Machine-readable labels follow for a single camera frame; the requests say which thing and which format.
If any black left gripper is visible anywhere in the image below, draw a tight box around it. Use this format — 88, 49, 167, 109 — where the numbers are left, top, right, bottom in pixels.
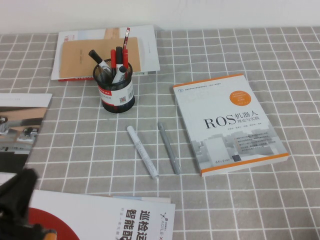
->
0, 168, 39, 227

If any black marker with white label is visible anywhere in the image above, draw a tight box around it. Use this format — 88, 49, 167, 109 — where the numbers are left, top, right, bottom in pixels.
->
111, 65, 127, 85

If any black-capped white whiteboard marker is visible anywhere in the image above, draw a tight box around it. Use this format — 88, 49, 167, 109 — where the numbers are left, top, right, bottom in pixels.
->
87, 49, 112, 76

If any white sheet with small print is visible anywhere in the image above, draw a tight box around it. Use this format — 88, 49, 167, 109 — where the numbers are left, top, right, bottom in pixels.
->
0, 171, 22, 188

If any brown kraft notebook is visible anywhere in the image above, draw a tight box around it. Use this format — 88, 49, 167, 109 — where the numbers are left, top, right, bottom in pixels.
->
59, 37, 142, 81

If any white orange ROS book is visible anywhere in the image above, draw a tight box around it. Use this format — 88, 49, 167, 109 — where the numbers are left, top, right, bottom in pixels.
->
172, 73, 290, 178

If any grey pen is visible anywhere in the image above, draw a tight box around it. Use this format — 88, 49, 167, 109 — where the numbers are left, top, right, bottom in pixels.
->
157, 121, 182, 176

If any red pen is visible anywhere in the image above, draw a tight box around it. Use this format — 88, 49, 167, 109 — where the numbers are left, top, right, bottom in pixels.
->
122, 44, 129, 70

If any white brochure with beige photo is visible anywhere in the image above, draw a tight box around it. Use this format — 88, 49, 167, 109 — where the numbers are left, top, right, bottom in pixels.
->
51, 24, 161, 81

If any red pencil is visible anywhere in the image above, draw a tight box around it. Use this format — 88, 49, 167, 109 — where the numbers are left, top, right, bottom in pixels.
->
122, 27, 131, 50

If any black marker with red label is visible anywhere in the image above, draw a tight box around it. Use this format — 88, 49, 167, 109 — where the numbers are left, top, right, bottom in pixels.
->
115, 46, 124, 70

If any black mesh pen holder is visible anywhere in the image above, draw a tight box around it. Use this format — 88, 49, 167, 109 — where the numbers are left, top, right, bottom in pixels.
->
92, 58, 136, 114

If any brochure with office photo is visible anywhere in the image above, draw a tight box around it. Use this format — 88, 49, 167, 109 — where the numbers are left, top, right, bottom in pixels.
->
0, 93, 53, 187

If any grey white-grid tablecloth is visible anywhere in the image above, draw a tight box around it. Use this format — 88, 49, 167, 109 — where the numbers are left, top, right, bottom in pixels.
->
0, 26, 320, 240

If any white brochure with red circle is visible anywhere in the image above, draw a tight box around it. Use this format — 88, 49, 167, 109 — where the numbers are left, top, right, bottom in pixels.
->
24, 189, 176, 240

